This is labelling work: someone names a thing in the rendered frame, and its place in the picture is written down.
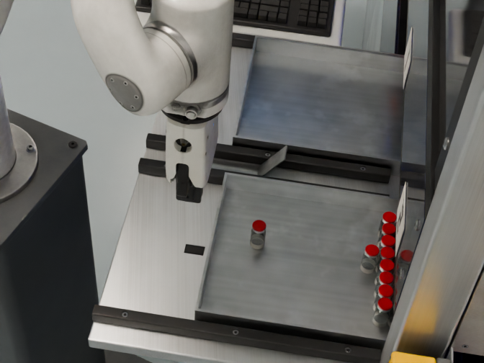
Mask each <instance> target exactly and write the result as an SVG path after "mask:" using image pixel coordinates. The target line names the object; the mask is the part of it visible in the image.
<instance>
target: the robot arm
mask: <svg viewBox="0 0 484 363"><path fill-rule="evenodd" d="M234 1H235V0H152V8H151V14H150V16H149V18H148V21H147V22H146V24H145V25H144V27H142V24H141V23H140V20H139V17H138V13H137V11H136V8H135V2H134V0H71V9H72V13H73V19H74V22H75V25H76V29H77V30H78V33H79V35H80V38H81V40H82V42H83V44H84V46H85V48H86V50H87V53H88V54H89V57H90V58H91V60H92V62H93V64H94V66H95V67H96V69H97V71H98V73H99V75H100V76H101V78H102V80H103V82H104V83H105V85H106V86H107V88H108V89H109V91H110V93H111V94H112V96H113V97H114V98H115V99H116V100H117V101H118V102H119V104H120V105H121V106H122V107H124V108H125V109H126V110H127V111H128V112H131V113H133V114H134V115H139V116H148V115H153V114H155V113H157V112H159V111H160V110H161V111H162V112H163V113H164V114H165V115H166V116H167V119H166V178H167V180H168V181H169V182H170V183H171V182H173V181H174V177H175V174H176V199H177V200H180V201H185V202H194V203H201V199H202V194H203V187H204V186H205V185H206V184H207V182H208V179H209V175H210V170H211V167H212V162H213V159H214V155H215V149H216V145H217V141H218V115H219V114H220V113H221V111H222V109H223V108H224V106H225V105H226V103H227V101H228V95H229V83H230V60H231V48H232V36H233V13H234ZM13 2H14V0H0V35H1V33H2V30H3V28H4V25H5V24H6V21H7V18H8V16H9V13H10V11H11V8H12V4H13ZM37 166H38V152H37V147H36V145H35V142H34V140H33V139H32V138H31V137H30V135H29V134H28V133H27V132H26V131H24V130H23V129H22V128H20V127H18V126H16V125H14V124H12V123H10V122H9V116H8V112H7V108H6V101H5V96H4V90H3V86H2V82H1V74H0V203H2V202H5V201H7V200H9V199H11V198H13V197H14V196H15V195H17V194H19V193H20V192H21V191H22V190H23V189H24V188H25V187H26V186H27V185H28V184H29V183H30V182H31V180H32V179H33V177H34V175H35V173H36V171H37Z"/></svg>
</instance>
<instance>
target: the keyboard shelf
mask: <svg viewBox="0 0 484 363"><path fill-rule="evenodd" d="M345 7H346V0H335V2H334V8H333V19H332V25H331V35H330V37H322V36H317V35H306V34H301V33H295V32H285V31H279V30H269V29H264V28H258V27H248V26H243V25H236V24H233V31H235V32H245V33H250V34H255V35H266V36H271V37H280V38H286V39H291V40H301V41H307V42H316V43H322V44H327V45H337V46H341V41H342V34H343V27H344V14H345ZM137 13H138V17H139V20H140V23H141V24H142V27H144V25H145V24H146V22H147V21H148V18H149V16H150V14H151V13H147V12H137Z"/></svg>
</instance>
